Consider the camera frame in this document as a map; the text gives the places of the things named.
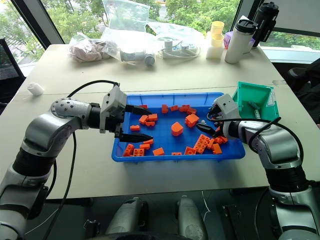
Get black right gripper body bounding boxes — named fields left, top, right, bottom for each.
left=207, top=104, right=227, bottom=138

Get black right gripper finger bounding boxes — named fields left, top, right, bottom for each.
left=196, top=123, right=217, bottom=138
left=206, top=109, right=222, bottom=123

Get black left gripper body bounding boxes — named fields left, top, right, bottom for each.
left=103, top=104, right=131, bottom=143

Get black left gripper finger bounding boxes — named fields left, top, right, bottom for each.
left=118, top=133, right=154, bottom=144
left=125, top=104, right=153, bottom=116

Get blue plastic bin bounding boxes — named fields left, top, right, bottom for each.
left=111, top=91, right=247, bottom=163

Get green plastic bin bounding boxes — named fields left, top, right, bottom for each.
left=231, top=81, right=282, bottom=123

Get long orange studded brick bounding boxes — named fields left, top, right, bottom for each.
left=193, top=133, right=212, bottom=154

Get large orange cube block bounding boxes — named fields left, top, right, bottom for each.
left=184, top=113, right=201, bottom=129

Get large rounded orange block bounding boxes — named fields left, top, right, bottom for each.
left=171, top=121, right=185, bottom=137

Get grey green battery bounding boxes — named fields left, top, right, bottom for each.
left=247, top=100, right=262, bottom=119

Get white bottle in plastic bag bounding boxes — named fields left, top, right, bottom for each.
left=119, top=47, right=157, bottom=67

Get white cube block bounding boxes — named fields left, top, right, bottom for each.
left=205, top=45, right=224, bottom=61

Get white thermos with black lid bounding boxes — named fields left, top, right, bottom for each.
left=224, top=18, right=259, bottom=65

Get silver rounded robot leg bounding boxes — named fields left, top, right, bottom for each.
left=176, top=195, right=209, bottom=240
left=106, top=196, right=149, bottom=236

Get purple object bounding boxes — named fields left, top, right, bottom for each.
left=223, top=31, right=232, bottom=50

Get plastic bag with pink cloth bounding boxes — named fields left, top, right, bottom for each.
left=68, top=33, right=112, bottom=63

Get stacked yellow cups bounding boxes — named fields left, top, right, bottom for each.
left=209, top=20, right=226, bottom=48

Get small white plastic object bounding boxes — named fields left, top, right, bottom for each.
left=27, top=82, right=44, bottom=96

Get large clear plastic bag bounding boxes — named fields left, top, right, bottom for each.
left=100, top=0, right=151, bottom=51

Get black mesh office chair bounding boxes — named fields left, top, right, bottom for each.
left=0, top=36, right=27, bottom=106

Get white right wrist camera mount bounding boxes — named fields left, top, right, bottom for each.
left=212, top=94, right=241, bottom=120

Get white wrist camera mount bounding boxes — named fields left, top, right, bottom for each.
left=99, top=86, right=129, bottom=134
left=212, top=94, right=241, bottom=120

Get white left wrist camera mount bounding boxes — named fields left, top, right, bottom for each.
left=99, top=86, right=129, bottom=134

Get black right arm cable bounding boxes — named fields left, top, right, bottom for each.
left=219, top=116, right=305, bottom=171

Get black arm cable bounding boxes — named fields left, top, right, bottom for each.
left=42, top=79, right=121, bottom=240
left=219, top=116, right=305, bottom=171

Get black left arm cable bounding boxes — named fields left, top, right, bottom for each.
left=42, top=79, right=121, bottom=240

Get thin white cable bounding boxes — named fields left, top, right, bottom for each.
left=201, top=190, right=211, bottom=227

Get black metal bracket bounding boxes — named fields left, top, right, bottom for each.
left=221, top=204, right=244, bottom=226

